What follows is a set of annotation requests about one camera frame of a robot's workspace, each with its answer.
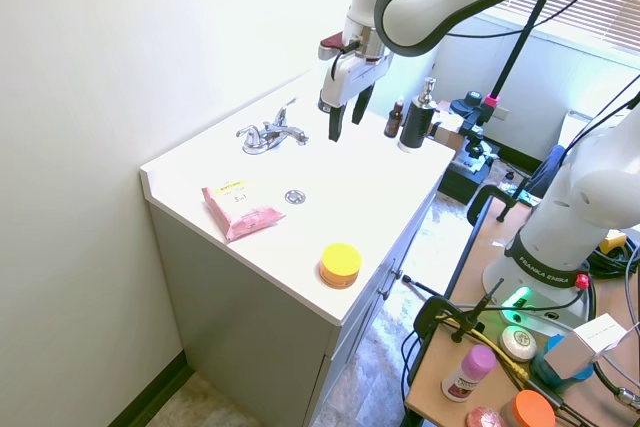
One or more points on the window blinds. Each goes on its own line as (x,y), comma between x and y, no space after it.
(595,2)

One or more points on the black pump soap dispenser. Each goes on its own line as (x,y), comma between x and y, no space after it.
(417,122)

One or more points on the pink wipes packet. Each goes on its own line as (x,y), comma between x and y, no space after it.
(240,212)

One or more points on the grey vanity cabinet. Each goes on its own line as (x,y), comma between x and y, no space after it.
(280,317)

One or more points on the blue roll of tape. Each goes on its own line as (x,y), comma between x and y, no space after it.
(560,372)

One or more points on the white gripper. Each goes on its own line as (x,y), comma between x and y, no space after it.
(350,74)

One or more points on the black c-clamp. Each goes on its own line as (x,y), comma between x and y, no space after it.
(492,199)
(440,319)

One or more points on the pink round soap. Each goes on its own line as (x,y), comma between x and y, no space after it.
(484,417)

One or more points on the black camera stand pole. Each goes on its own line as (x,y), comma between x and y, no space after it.
(520,42)

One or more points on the yellow lidded orange jar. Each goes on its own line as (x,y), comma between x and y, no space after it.
(340,265)

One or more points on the pink capped deodorant stick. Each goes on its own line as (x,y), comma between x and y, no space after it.
(470,372)

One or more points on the small amber dropper bottle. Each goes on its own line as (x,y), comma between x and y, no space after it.
(394,118)

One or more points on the brown cardboard box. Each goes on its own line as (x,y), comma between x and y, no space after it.
(445,133)

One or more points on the red emergency stop button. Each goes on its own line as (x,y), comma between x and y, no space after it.
(581,280)

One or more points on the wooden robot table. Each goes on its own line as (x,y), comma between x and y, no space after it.
(505,347)

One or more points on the small white cardboard box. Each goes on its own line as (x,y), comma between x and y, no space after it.
(585,344)

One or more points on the round white soap tin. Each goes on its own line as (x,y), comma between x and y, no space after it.
(518,342)

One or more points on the chrome sink drain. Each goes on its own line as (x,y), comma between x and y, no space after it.
(295,197)

